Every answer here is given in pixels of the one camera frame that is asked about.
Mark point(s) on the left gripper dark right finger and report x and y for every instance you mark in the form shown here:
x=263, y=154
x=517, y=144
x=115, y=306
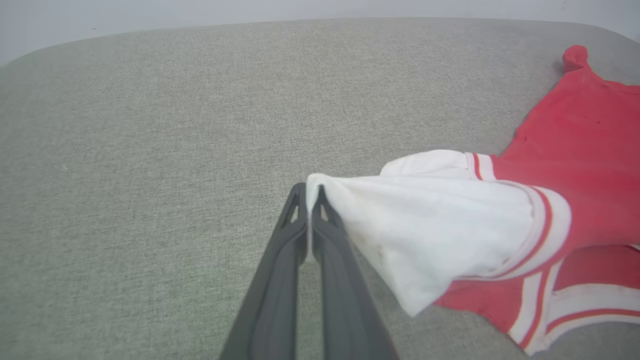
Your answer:
x=345, y=310

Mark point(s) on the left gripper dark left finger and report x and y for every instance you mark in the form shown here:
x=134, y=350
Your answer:
x=272, y=305

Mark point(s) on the red white basketball jersey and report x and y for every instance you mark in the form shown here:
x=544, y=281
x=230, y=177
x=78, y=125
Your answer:
x=575, y=150

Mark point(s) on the grey fabric sofa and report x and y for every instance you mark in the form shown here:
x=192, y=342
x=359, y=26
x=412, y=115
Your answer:
x=150, y=200

